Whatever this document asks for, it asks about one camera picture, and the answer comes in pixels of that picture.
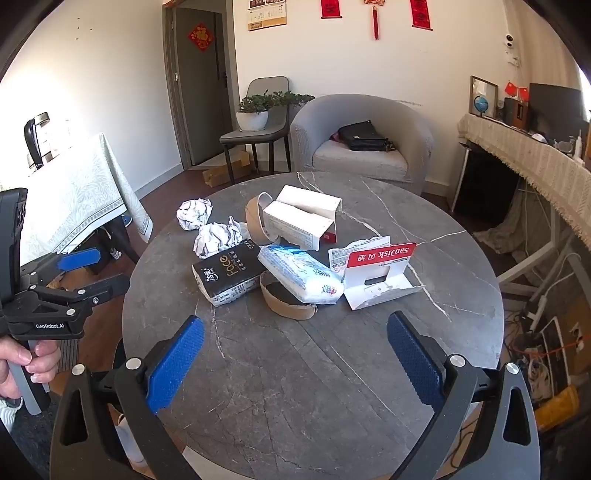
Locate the grey armchair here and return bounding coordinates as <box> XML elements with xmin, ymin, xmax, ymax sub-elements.
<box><xmin>289</xmin><ymin>93</ymin><xmax>435</xmax><ymax>197</ymax></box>

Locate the person's left hand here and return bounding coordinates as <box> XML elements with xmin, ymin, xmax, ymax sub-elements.
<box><xmin>0</xmin><ymin>335</ymin><xmax>62</xmax><ymax>398</ymax></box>

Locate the potted plant white pot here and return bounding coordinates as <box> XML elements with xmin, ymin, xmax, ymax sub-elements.
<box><xmin>236</xmin><ymin>91</ymin><xmax>315</xmax><ymax>133</ymax></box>

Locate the cream lace desk cloth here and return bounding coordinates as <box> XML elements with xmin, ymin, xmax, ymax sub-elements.
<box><xmin>457</xmin><ymin>113</ymin><xmax>591</xmax><ymax>261</ymax></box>

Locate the red white card packaging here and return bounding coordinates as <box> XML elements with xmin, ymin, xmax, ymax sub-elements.
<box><xmin>342</xmin><ymin>242</ymin><xmax>424</xmax><ymax>311</ymax></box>

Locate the pale patterned tablecloth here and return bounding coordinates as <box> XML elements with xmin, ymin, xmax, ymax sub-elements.
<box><xmin>0</xmin><ymin>133</ymin><xmax>154</xmax><ymax>268</ymax></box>

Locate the white carton box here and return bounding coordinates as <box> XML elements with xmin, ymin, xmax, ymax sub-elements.
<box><xmin>262</xmin><ymin>185</ymin><xmax>343</xmax><ymax>251</ymax></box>

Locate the grey dining chair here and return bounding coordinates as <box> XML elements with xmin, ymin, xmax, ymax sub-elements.
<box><xmin>219</xmin><ymin>76</ymin><xmax>293</xmax><ymax>185</ymax></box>

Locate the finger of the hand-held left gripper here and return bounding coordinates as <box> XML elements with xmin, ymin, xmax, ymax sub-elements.
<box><xmin>18</xmin><ymin>248</ymin><xmax>103</xmax><ymax>283</ymax></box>
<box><xmin>31</xmin><ymin>273</ymin><xmax>131</xmax><ymax>320</ymax></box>

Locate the black tissue packet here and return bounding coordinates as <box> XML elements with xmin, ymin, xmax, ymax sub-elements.
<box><xmin>191</xmin><ymin>240</ymin><xmax>264</xmax><ymax>308</ymax></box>

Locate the grey door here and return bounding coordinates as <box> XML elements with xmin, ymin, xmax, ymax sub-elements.
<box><xmin>163</xmin><ymin>0</ymin><xmax>241</xmax><ymax>171</ymax></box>

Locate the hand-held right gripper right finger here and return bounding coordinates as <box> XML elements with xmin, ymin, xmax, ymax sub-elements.
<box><xmin>387</xmin><ymin>311</ymin><xmax>542</xmax><ymax>480</ymax></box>

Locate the framed picture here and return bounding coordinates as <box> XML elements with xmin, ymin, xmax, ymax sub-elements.
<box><xmin>469</xmin><ymin>75</ymin><xmax>500</xmax><ymax>119</ymax></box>

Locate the torn printed white paper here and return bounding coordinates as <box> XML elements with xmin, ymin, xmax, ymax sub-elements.
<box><xmin>328</xmin><ymin>237</ymin><xmax>392</xmax><ymax>278</ymax></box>

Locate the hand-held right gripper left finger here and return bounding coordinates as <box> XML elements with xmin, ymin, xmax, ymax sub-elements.
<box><xmin>48</xmin><ymin>315</ymin><xmax>205</xmax><ymax>480</ymax></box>

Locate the black handbag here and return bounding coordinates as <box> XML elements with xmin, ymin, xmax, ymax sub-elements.
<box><xmin>338</xmin><ymin>120</ymin><xmax>391</xmax><ymax>152</ymax></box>

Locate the black monitor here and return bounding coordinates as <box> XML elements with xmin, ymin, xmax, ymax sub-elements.
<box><xmin>527</xmin><ymin>83</ymin><xmax>586</xmax><ymax>136</ymax></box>

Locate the white blue tissue packet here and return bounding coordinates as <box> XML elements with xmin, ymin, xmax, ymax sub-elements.
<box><xmin>257</xmin><ymin>244</ymin><xmax>345</xmax><ymax>306</ymax></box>

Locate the cardboard box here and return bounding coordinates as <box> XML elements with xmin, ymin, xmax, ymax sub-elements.
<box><xmin>202</xmin><ymin>151</ymin><xmax>252</xmax><ymax>188</ymax></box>

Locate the brown tape core ring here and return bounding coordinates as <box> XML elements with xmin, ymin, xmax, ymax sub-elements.
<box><xmin>259</xmin><ymin>270</ymin><xmax>319</xmax><ymax>320</ymax></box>

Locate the yellow box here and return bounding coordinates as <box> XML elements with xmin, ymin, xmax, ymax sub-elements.
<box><xmin>533</xmin><ymin>385</ymin><xmax>580</xmax><ymax>432</ymax></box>

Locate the brown wooden box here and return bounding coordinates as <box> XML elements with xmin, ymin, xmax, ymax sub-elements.
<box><xmin>503</xmin><ymin>97</ymin><xmax>528</xmax><ymax>128</ymax></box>

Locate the black office chair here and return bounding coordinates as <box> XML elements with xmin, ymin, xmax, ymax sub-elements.
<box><xmin>23</xmin><ymin>112</ymin><xmax>51</xmax><ymax>171</ymax></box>

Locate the white paper ball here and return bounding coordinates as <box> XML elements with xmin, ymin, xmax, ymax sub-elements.
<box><xmin>176</xmin><ymin>198</ymin><xmax>214</xmax><ymax>232</ymax></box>
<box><xmin>192</xmin><ymin>217</ymin><xmax>252</xmax><ymax>259</ymax></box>

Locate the red door decoration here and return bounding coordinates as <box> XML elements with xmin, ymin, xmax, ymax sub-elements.
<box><xmin>187</xmin><ymin>23</ymin><xmax>214</xmax><ymax>51</ymax></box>

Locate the red knot hanging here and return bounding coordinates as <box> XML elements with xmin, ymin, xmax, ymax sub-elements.
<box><xmin>362</xmin><ymin>0</ymin><xmax>387</xmax><ymax>41</ymax></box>

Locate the torn brown cardboard ring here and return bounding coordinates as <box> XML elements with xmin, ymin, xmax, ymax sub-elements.
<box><xmin>245</xmin><ymin>191</ymin><xmax>280</xmax><ymax>245</ymax></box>

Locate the wall calendar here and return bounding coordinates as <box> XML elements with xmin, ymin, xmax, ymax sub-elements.
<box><xmin>248</xmin><ymin>0</ymin><xmax>288</xmax><ymax>31</ymax></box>

